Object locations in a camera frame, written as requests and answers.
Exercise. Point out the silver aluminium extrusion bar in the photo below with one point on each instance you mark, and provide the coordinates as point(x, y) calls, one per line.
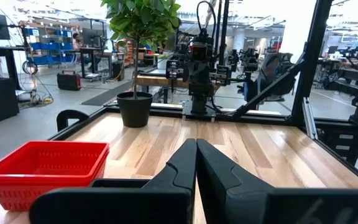
point(309, 118)

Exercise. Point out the red plastic slotted basket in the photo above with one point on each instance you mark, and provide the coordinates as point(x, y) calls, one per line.
point(26, 199)
point(42, 161)

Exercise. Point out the black vertical frame post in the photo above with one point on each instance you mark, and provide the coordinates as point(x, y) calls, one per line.
point(309, 62)

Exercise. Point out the shelf with blue bins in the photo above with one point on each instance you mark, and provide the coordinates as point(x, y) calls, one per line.
point(48, 46)

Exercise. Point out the grey office chair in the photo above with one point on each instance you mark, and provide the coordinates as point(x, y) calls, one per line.
point(275, 74)

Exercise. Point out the person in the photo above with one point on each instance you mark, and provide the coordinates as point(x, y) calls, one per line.
point(78, 42)

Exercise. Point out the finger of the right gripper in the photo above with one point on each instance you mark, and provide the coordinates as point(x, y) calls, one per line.
point(190, 77)
point(205, 77)

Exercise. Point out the black drawer cabinet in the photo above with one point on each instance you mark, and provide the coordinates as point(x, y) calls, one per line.
point(343, 146)

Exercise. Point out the black red floor box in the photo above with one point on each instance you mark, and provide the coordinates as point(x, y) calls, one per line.
point(68, 81)

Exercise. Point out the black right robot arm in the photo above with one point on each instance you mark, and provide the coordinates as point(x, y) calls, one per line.
point(199, 105)

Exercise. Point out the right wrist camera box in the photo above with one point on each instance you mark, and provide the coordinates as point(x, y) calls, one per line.
point(199, 51)

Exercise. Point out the black floor mat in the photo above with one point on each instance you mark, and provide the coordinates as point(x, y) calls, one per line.
point(107, 95)

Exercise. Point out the black vertical stand pole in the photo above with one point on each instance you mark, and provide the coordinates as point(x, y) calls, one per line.
point(223, 31)

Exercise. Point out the potted green plant black pot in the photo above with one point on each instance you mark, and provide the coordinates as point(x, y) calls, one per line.
point(134, 109)

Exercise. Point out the black diagonal frame brace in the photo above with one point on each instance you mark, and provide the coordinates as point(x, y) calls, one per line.
point(269, 84)

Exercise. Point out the black office desk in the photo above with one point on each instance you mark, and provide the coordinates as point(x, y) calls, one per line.
point(104, 51)

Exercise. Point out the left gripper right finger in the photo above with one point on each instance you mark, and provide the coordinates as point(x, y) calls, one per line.
point(259, 208)

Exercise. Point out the wooden workbench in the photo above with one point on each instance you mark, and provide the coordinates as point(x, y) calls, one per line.
point(157, 81)

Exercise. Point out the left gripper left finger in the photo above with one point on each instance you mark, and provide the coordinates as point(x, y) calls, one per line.
point(120, 208)

